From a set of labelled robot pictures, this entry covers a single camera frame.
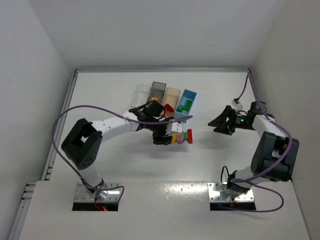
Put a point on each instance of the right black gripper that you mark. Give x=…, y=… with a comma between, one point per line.
x=230, y=121

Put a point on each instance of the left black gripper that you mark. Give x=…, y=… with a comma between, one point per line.
x=160, y=136

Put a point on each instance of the yellow curved lego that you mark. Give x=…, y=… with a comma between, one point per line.
x=174, y=138

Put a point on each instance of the purple striped oval lego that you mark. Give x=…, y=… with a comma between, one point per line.
x=180, y=138

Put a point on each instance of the red base lego brick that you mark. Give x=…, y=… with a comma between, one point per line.
x=188, y=136

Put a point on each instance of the red sloped lego brick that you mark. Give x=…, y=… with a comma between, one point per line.
x=169, y=108

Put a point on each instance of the small green lego brick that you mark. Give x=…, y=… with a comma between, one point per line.
x=180, y=108

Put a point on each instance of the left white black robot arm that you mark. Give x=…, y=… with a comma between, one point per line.
x=83, y=142

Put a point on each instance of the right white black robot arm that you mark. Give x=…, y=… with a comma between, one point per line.
x=275, y=156

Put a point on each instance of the orange translucent plastic container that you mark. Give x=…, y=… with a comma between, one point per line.
x=171, y=96

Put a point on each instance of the blue plastic container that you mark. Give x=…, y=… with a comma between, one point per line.
x=186, y=95

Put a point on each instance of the clear plastic container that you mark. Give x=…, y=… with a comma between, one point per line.
x=140, y=95

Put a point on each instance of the smoky grey plastic container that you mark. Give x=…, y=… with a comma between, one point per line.
x=157, y=91

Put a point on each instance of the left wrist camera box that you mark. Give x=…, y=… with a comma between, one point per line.
x=176, y=128

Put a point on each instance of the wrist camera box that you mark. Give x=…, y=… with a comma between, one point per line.
x=176, y=128
x=237, y=105

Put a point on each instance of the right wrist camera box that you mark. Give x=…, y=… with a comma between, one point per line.
x=237, y=105

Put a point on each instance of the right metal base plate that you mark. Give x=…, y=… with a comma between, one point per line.
x=218, y=194

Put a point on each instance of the metal base plate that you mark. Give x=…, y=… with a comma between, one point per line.
x=218, y=194
x=112, y=195

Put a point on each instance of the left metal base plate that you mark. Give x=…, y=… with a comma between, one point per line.
x=112, y=195

